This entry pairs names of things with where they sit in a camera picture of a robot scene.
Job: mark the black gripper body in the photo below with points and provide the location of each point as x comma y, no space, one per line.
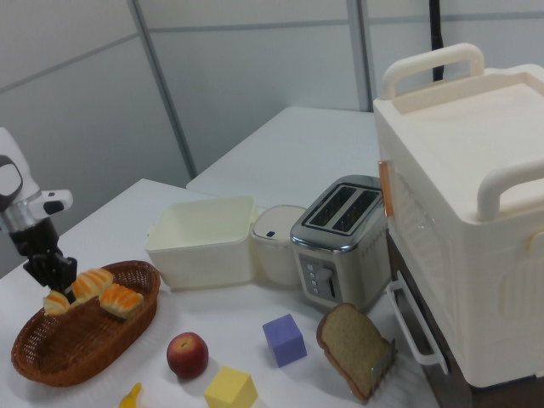
36,246

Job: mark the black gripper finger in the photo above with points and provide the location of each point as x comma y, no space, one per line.
66,272
42,272

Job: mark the long striped bread loaf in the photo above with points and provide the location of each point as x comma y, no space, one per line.
91,284

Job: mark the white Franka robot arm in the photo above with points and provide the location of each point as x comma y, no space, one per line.
17,204

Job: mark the small striped bread roll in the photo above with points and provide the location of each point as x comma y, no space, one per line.
123,302

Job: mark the brown wicker basket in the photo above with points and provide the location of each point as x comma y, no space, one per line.
64,348

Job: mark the brown bread slice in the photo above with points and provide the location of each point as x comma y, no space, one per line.
353,344

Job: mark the white open plastic box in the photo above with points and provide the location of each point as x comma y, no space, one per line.
200,255

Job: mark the yellow banana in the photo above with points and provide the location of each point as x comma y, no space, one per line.
131,398

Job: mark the red apple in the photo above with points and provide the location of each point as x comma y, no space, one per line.
187,355

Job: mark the yellow cube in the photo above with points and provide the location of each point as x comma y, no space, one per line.
229,389

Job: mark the small white lidded bin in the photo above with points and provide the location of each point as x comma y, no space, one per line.
276,255

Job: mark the purple cube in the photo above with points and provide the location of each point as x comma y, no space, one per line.
285,342

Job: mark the silver two-slot toaster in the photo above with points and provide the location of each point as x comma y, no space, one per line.
336,259

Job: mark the black pole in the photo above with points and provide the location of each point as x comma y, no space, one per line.
436,38

